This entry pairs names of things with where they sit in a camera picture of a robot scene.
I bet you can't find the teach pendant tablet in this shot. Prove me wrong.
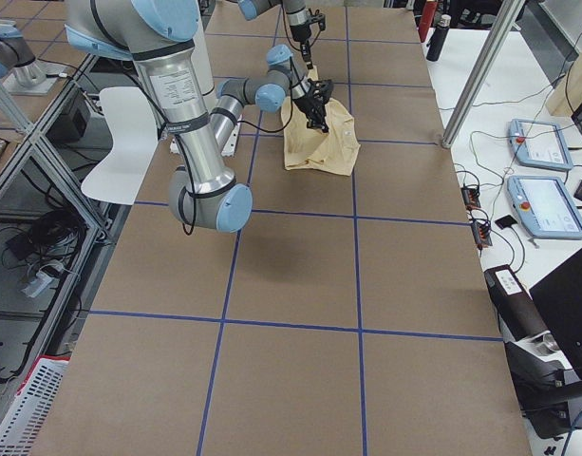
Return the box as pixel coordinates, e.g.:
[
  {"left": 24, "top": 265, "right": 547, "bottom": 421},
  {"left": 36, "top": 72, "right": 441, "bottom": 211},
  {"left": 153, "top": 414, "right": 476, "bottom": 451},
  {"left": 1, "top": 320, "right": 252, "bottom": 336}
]
[
  {"left": 508, "top": 119, "right": 573, "bottom": 171},
  {"left": 506, "top": 176, "right": 582, "bottom": 240}
]

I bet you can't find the black water bottle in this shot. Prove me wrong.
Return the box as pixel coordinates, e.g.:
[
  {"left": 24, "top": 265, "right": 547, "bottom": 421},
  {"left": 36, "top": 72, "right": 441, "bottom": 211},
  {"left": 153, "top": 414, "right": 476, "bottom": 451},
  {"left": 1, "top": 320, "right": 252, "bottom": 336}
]
[{"left": 425, "top": 14, "right": 452, "bottom": 62}]

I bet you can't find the beige long-sleeve printed shirt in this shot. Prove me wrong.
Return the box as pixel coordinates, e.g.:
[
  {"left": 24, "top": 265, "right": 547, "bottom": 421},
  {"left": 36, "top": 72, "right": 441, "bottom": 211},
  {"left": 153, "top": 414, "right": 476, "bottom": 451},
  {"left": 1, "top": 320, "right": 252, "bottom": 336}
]
[{"left": 280, "top": 66, "right": 361, "bottom": 177}]

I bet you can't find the near teach pendant tablet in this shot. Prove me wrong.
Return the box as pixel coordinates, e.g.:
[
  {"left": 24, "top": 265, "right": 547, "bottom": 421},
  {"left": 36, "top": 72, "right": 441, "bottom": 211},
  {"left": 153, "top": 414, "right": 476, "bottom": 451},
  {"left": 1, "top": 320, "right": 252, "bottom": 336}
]
[{"left": 506, "top": 176, "right": 582, "bottom": 240}]

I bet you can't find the white camera mast pedestal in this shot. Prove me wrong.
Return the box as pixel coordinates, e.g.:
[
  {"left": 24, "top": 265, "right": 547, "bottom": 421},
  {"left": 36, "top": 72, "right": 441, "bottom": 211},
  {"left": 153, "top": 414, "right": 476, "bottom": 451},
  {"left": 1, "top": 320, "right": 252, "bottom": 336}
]
[{"left": 191, "top": 1, "right": 240, "bottom": 157}]

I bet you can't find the white plastic chair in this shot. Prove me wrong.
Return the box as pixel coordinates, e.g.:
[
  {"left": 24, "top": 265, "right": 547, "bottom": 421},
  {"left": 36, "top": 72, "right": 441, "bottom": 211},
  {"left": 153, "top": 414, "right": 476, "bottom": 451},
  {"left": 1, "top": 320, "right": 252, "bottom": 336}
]
[{"left": 81, "top": 86, "right": 159, "bottom": 205}]

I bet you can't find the far teach pendant tablet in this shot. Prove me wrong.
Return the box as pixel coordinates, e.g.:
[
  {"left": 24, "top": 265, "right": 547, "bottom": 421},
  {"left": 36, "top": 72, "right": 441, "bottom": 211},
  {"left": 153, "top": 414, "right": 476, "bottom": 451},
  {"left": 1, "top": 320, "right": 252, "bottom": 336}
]
[{"left": 508, "top": 119, "right": 573, "bottom": 171}]

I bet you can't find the red cylinder bottle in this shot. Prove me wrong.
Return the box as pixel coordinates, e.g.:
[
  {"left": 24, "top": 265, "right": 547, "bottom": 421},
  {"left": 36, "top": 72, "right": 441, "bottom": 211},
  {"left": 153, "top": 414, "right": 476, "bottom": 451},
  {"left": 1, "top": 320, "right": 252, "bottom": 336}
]
[{"left": 418, "top": 0, "right": 439, "bottom": 43}]

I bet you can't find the aluminium frame post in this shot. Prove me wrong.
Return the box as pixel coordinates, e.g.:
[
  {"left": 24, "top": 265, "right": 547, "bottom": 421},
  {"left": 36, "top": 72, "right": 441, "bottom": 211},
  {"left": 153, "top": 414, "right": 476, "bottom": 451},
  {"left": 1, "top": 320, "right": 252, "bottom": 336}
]
[{"left": 441, "top": 0, "right": 524, "bottom": 149}]

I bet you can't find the white perforated plastic basket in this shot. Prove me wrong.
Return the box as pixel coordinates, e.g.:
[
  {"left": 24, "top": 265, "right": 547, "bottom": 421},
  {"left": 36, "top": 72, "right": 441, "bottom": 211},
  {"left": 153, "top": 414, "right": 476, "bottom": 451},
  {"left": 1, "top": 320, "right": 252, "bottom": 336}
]
[{"left": 0, "top": 355, "right": 69, "bottom": 455}]

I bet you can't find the black monitor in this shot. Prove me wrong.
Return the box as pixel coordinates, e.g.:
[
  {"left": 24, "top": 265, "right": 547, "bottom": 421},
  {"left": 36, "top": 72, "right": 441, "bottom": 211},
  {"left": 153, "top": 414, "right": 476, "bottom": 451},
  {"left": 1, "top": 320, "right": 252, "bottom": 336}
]
[{"left": 530, "top": 248, "right": 582, "bottom": 378}]

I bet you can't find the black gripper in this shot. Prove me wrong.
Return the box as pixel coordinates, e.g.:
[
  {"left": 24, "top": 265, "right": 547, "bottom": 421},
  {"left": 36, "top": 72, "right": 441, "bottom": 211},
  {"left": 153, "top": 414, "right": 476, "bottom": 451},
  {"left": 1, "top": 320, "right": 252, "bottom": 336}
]
[
  {"left": 290, "top": 12, "right": 326, "bottom": 69},
  {"left": 294, "top": 79, "right": 334, "bottom": 133}
]

